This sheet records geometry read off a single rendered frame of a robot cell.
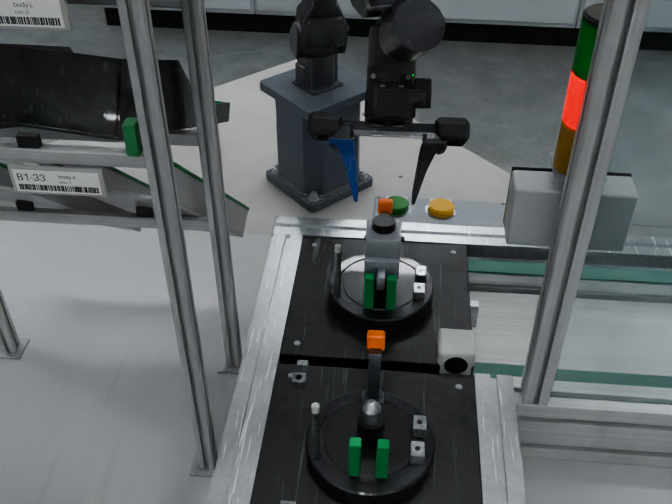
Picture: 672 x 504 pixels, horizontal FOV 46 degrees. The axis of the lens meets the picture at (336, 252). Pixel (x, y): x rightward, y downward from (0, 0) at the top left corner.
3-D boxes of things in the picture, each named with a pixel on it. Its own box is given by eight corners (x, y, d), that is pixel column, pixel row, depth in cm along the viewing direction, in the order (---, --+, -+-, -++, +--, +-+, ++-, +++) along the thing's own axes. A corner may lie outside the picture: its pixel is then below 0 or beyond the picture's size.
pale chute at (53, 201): (59, 218, 117) (66, 188, 118) (141, 232, 115) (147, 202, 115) (-70, 177, 90) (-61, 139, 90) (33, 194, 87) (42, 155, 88)
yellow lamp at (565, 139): (549, 151, 80) (558, 108, 77) (600, 154, 80) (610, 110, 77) (555, 179, 76) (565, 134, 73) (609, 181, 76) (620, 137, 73)
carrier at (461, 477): (278, 373, 98) (273, 298, 90) (473, 386, 96) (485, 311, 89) (243, 553, 79) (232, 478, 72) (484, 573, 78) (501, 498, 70)
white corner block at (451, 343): (435, 349, 101) (438, 326, 99) (471, 351, 101) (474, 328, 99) (435, 376, 98) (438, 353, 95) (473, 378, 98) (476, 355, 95)
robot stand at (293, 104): (325, 152, 156) (325, 57, 143) (374, 185, 147) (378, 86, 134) (264, 178, 148) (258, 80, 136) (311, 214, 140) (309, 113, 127)
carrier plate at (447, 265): (303, 246, 118) (302, 235, 117) (465, 255, 116) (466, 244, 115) (279, 364, 99) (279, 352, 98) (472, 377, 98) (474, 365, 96)
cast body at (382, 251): (366, 247, 106) (367, 205, 101) (399, 249, 105) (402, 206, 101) (362, 289, 99) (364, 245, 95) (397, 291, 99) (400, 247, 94)
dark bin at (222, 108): (134, 108, 102) (136, 49, 100) (229, 121, 100) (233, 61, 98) (-6, 122, 76) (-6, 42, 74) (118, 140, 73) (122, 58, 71)
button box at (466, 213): (373, 224, 130) (374, 193, 127) (502, 231, 129) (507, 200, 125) (371, 251, 125) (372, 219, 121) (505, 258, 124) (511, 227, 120)
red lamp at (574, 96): (558, 107, 77) (567, 60, 74) (610, 109, 76) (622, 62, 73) (565, 133, 73) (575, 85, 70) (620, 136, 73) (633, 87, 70)
